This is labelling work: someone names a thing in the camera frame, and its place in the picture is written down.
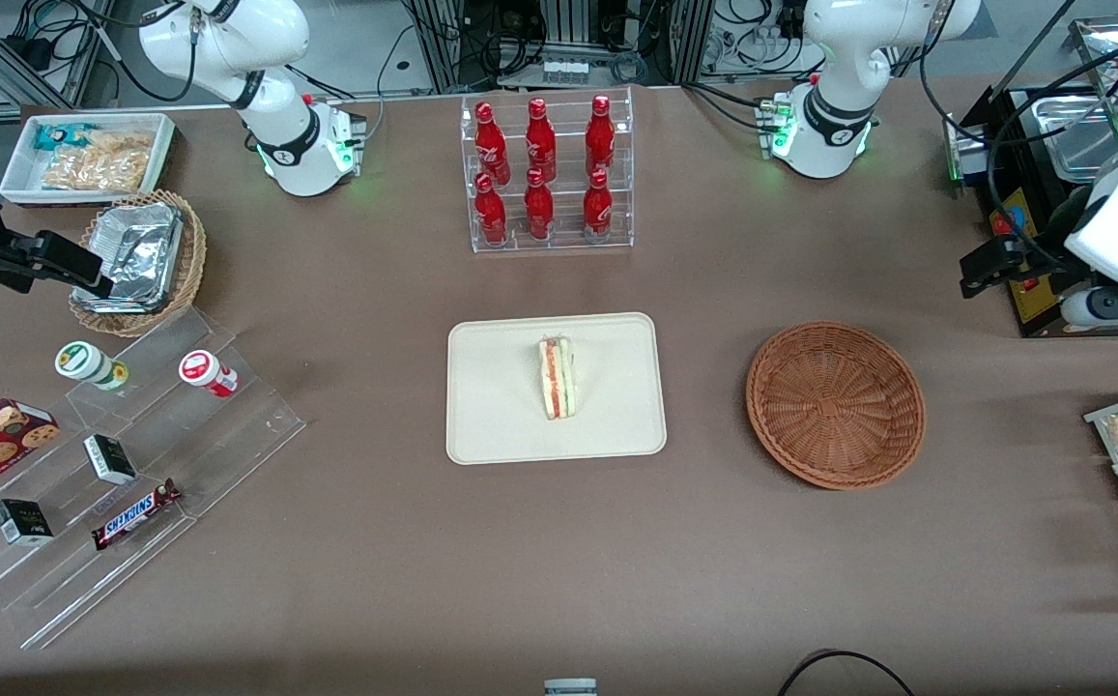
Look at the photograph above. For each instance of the red cola bottle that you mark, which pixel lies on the red cola bottle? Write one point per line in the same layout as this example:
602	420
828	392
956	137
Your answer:
538	207
490	210
600	137
597	205
491	145
540	140

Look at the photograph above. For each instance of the black food warmer yellow panel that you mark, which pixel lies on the black food warmer yellow panel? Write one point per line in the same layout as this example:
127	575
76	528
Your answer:
1013	169

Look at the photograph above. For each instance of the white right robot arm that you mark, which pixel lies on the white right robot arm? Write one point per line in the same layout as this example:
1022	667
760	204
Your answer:
278	145

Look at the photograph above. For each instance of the small black carton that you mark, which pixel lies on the small black carton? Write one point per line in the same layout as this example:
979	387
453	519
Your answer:
110	460
22	522

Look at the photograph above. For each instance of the aluminium foil container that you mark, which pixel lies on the aluminium foil container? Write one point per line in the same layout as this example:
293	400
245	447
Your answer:
133	251

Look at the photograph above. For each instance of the silver aluminium frame post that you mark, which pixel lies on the silver aluminium frame post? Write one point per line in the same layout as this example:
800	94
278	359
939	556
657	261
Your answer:
443	48
684	43

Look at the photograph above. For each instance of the grey metal bracket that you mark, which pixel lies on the grey metal bracket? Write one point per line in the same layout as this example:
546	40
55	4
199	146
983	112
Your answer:
570	688

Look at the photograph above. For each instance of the clear bag of chips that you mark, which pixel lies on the clear bag of chips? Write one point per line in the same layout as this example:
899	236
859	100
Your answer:
100	164

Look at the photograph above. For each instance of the Snickers chocolate bar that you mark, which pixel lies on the Snickers chocolate bar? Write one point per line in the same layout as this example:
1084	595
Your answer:
133	515

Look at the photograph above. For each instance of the white rectangular plastic bin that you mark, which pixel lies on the white rectangular plastic bin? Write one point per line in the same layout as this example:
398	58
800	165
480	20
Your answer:
17	181

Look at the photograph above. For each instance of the teal snack packet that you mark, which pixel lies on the teal snack packet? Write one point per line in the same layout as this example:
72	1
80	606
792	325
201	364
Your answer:
61	135

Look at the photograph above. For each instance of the round brown wicker basket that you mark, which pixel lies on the round brown wicker basket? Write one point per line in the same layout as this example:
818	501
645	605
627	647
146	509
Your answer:
834	406

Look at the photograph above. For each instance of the triangle sandwich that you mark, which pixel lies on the triangle sandwich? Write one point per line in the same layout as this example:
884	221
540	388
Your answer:
557	382

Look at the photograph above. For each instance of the cream plastic tray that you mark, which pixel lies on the cream plastic tray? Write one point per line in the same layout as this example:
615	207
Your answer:
491	396

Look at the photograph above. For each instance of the clear acrylic bottle rack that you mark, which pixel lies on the clear acrylic bottle rack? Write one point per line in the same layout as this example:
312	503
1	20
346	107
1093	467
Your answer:
568	244

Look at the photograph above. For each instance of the white bottle red cap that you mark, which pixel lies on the white bottle red cap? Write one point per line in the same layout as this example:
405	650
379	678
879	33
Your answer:
203	370

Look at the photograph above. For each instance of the small tan wicker basket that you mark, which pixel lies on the small tan wicker basket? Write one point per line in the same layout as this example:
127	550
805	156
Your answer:
193	256

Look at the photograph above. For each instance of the clear acrylic stepped shelf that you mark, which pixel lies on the clear acrylic stepped shelf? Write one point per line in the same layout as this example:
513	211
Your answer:
230	425

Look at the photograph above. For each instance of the white terminal block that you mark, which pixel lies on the white terminal block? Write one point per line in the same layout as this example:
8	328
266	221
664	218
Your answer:
565	70

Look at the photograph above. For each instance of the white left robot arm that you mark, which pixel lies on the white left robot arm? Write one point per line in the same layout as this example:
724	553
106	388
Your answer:
839	116

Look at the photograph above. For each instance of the white bottle green cap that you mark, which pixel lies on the white bottle green cap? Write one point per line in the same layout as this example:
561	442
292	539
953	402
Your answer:
85	362

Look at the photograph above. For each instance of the steel pan in warmer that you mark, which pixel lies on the steel pan in warmer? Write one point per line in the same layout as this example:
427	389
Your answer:
1071	145

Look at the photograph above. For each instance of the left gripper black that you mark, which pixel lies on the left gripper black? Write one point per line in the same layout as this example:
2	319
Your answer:
1039	253

